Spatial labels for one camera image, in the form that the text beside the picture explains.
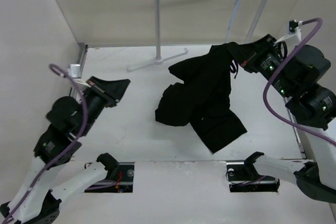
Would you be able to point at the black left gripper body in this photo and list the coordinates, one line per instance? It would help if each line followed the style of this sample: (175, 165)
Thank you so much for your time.
(101, 97)

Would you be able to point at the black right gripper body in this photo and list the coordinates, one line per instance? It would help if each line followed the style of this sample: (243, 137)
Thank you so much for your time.
(264, 59)

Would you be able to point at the black trousers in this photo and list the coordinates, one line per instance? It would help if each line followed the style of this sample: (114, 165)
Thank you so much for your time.
(202, 96)

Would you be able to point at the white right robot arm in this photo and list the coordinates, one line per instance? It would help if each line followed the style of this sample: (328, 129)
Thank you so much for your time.
(296, 76)

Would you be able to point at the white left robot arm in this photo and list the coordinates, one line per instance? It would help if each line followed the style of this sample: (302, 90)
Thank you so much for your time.
(37, 201)

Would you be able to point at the translucent blue clothes hanger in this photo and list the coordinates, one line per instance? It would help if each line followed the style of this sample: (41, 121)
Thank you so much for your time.
(231, 20)

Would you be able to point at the white clothes rack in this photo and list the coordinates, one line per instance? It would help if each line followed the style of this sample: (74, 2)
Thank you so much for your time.
(184, 22)

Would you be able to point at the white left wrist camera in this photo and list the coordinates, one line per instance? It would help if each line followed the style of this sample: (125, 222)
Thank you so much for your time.
(74, 71)

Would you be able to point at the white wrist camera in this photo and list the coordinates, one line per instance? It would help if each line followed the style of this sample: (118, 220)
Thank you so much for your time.
(293, 36)
(74, 71)

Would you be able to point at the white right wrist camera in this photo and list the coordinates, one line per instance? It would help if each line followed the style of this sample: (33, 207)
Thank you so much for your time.
(293, 36)

